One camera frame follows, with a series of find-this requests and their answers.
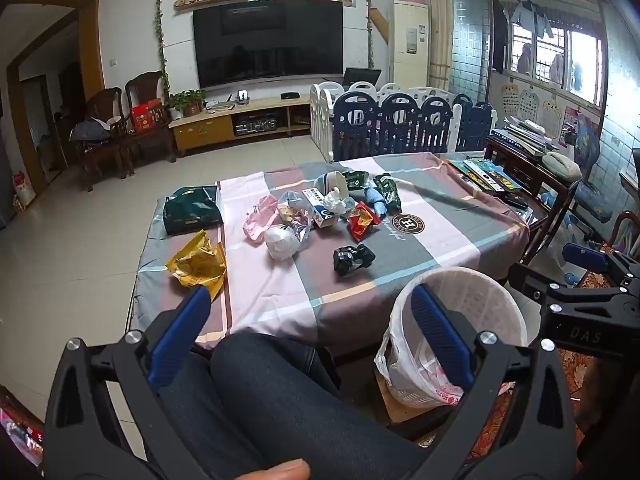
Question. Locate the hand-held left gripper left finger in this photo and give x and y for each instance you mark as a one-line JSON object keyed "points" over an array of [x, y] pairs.
{"points": [[177, 340]]}

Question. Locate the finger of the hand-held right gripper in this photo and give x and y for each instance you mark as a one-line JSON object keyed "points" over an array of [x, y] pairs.
{"points": [[530, 282], [582, 255]]}

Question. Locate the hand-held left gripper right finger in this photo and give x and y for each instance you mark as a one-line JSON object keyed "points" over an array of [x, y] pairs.
{"points": [[440, 335]]}

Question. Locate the white waste bin with bag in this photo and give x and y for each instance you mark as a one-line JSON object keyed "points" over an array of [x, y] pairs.
{"points": [[480, 300]]}

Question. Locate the white plastic trash basket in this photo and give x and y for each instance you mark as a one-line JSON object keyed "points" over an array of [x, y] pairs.
{"points": [[412, 395]]}

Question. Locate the gold foil wrapper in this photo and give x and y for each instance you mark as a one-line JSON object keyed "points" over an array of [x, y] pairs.
{"points": [[197, 262]]}

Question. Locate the black bag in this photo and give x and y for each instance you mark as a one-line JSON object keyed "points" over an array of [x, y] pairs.
{"points": [[352, 260]]}

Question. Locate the red snack wrapper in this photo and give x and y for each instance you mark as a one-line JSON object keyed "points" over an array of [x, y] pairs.
{"points": [[362, 222]]}

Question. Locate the white paper ball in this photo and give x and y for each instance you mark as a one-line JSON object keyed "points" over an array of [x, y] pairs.
{"points": [[282, 242]]}

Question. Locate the pink wrapper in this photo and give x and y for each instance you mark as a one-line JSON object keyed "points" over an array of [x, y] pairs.
{"points": [[260, 220]]}

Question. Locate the light blue wrapper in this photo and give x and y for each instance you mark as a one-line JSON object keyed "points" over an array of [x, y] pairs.
{"points": [[375, 202]]}

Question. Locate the large green wrapper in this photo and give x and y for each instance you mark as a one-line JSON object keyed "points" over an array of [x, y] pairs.
{"points": [[387, 192]]}

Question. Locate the white plastic bag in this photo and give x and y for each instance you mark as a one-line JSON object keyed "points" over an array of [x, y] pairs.
{"points": [[337, 205]]}

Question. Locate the white blue medicine box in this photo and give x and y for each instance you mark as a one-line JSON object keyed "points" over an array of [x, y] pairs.
{"points": [[320, 210]]}

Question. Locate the silver foil wrapper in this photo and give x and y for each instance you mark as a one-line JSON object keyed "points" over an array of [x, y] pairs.
{"points": [[295, 212]]}

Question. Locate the small green wrapper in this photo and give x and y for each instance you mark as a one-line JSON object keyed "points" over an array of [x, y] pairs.
{"points": [[356, 180]]}

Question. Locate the blue striped paper cup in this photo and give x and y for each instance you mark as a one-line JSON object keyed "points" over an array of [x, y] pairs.
{"points": [[330, 180]]}

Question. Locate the person's left hand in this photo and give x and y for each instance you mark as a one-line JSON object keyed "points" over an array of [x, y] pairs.
{"points": [[280, 470]]}

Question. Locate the carved wooden armchair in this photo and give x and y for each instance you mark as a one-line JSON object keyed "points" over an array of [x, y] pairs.
{"points": [[627, 232]]}

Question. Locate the blue child chair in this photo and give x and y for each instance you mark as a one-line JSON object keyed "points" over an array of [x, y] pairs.
{"points": [[590, 200]]}

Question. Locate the dark wooden side table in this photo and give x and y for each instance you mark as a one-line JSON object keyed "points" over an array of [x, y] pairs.
{"points": [[545, 195]]}

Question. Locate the black remote control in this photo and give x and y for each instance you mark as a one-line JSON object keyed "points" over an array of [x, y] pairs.
{"points": [[515, 201]]}

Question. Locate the light wooden seat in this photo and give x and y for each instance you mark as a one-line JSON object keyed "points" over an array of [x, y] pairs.
{"points": [[395, 412]]}

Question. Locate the grey cushion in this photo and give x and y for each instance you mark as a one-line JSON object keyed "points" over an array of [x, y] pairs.
{"points": [[561, 166]]}

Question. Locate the plaid tablecloth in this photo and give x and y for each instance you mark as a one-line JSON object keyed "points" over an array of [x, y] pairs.
{"points": [[440, 240]]}

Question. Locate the yellow green picture book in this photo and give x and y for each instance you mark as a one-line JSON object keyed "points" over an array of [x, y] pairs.
{"points": [[492, 175]]}

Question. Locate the green tissue pack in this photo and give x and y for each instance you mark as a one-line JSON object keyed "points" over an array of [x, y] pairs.
{"points": [[192, 210]]}

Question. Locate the stack of books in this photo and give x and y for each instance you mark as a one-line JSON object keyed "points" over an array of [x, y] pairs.
{"points": [[525, 135]]}

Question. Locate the red printed box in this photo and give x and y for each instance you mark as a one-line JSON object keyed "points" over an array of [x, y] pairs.
{"points": [[20, 425]]}

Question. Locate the barred window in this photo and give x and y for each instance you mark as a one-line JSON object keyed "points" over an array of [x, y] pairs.
{"points": [[580, 60]]}

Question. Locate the blue white playpen fence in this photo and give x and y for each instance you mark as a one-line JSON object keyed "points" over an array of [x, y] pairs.
{"points": [[400, 120]]}

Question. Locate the wooden television cabinet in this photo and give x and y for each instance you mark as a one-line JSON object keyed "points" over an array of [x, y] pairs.
{"points": [[200, 132]]}

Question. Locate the white red sack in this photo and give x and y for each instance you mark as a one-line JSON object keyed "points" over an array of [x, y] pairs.
{"points": [[24, 190]]}

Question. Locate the red gift box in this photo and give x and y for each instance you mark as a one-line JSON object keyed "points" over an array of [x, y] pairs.
{"points": [[148, 116]]}

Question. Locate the dark bag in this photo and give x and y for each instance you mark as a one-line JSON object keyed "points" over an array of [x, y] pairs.
{"points": [[89, 130]]}

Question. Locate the black audio amplifier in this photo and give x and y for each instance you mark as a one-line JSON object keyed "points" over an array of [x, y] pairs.
{"points": [[255, 125]]}

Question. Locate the dark hanging garment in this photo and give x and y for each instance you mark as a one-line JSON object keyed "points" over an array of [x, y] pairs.
{"points": [[500, 35]]}

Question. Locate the potted green plant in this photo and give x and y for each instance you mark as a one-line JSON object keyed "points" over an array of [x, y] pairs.
{"points": [[187, 100]]}

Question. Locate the light hanging garment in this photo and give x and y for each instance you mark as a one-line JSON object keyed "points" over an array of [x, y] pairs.
{"points": [[530, 17]]}

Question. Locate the dark wooden chair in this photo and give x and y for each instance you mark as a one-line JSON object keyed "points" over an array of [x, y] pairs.
{"points": [[100, 105], [147, 90]]}

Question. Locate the small white clock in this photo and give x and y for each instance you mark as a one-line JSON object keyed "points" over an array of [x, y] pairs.
{"points": [[243, 96]]}

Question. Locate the black monitor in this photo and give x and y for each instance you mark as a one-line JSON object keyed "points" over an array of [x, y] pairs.
{"points": [[361, 79]]}

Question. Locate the black set-top box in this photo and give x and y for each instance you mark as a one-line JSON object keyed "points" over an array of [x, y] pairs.
{"points": [[290, 95]]}

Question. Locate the white floor air conditioner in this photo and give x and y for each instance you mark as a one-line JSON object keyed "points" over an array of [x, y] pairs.
{"points": [[407, 40]]}

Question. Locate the beige curtain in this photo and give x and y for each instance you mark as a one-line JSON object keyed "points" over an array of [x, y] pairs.
{"points": [[435, 25]]}

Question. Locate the wooden plank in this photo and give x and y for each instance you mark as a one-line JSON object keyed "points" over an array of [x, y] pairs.
{"points": [[379, 25]]}

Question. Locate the artificial ivy garland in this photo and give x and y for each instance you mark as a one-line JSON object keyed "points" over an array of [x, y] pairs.
{"points": [[160, 35], [370, 20]]}

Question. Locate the black flat television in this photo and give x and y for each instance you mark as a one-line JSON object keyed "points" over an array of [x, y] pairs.
{"points": [[267, 42]]}

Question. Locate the pink wall poster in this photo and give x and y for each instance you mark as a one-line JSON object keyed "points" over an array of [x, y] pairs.
{"points": [[571, 122]]}

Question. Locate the children wall chart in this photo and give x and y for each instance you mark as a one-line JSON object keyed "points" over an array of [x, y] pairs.
{"points": [[551, 117], [529, 104], [510, 99]]}

